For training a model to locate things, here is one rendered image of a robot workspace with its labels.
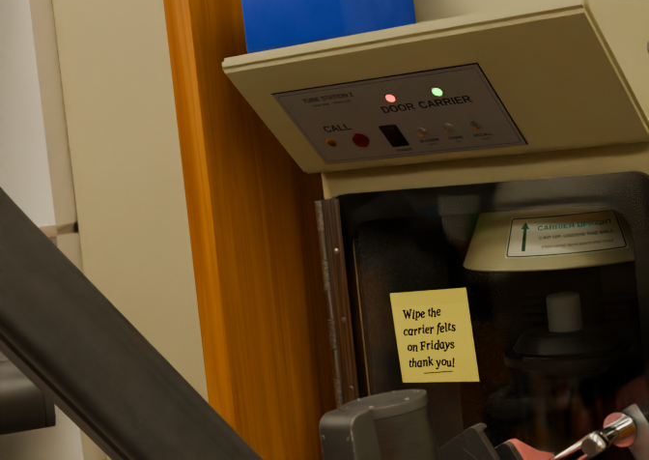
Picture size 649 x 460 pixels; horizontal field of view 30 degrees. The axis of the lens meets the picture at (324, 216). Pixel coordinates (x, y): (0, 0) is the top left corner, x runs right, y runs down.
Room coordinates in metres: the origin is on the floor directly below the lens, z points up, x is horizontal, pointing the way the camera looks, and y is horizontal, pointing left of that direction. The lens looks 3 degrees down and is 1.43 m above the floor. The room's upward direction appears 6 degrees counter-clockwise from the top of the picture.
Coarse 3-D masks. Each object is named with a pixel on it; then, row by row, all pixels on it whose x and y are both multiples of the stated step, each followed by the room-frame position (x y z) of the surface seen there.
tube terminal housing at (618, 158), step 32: (416, 0) 0.99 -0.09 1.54; (448, 0) 0.97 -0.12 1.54; (480, 0) 0.95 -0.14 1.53; (512, 0) 0.94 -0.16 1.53; (448, 160) 0.98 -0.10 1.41; (480, 160) 0.96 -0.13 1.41; (512, 160) 0.95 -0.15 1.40; (544, 160) 0.93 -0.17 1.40; (576, 160) 0.91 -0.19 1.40; (608, 160) 0.90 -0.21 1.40; (640, 160) 0.88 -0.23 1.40
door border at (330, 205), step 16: (336, 208) 1.04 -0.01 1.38; (336, 224) 1.04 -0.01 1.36; (320, 240) 1.05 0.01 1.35; (336, 240) 1.04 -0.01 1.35; (336, 256) 1.04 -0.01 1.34; (336, 272) 1.05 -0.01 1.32; (336, 288) 1.05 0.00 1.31; (336, 304) 1.05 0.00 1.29; (336, 320) 1.05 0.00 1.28; (336, 336) 1.05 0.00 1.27; (352, 336) 1.04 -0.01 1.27; (336, 352) 1.05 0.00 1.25; (352, 352) 1.04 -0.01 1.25; (336, 368) 1.05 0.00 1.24; (352, 368) 1.04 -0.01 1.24; (352, 384) 1.04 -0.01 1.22; (352, 400) 1.04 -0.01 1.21
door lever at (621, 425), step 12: (612, 420) 0.89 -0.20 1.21; (624, 420) 0.88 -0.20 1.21; (600, 432) 0.85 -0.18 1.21; (612, 432) 0.87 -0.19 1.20; (624, 432) 0.88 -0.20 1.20; (576, 444) 0.86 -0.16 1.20; (588, 444) 0.85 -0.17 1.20; (600, 444) 0.85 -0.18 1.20; (624, 444) 0.88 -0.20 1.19; (552, 456) 0.87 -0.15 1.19; (564, 456) 0.86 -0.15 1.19; (576, 456) 0.86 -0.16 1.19; (588, 456) 0.85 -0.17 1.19
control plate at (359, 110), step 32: (288, 96) 0.96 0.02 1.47; (320, 96) 0.95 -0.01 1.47; (352, 96) 0.93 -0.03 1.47; (416, 96) 0.90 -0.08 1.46; (448, 96) 0.89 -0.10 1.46; (480, 96) 0.88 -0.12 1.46; (320, 128) 0.98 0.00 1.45; (352, 128) 0.96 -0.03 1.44; (416, 128) 0.93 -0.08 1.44; (512, 128) 0.89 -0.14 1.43; (352, 160) 1.00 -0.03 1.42
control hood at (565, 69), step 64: (576, 0) 0.78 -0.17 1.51; (640, 0) 0.85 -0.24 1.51; (256, 64) 0.95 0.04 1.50; (320, 64) 0.92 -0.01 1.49; (384, 64) 0.89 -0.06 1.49; (448, 64) 0.87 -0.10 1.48; (512, 64) 0.84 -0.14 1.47; (576, 64) 0.82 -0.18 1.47; (640, 64) 0.83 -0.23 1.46; (576, 128) 0.87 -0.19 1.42; (640, 128) 0.84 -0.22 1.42
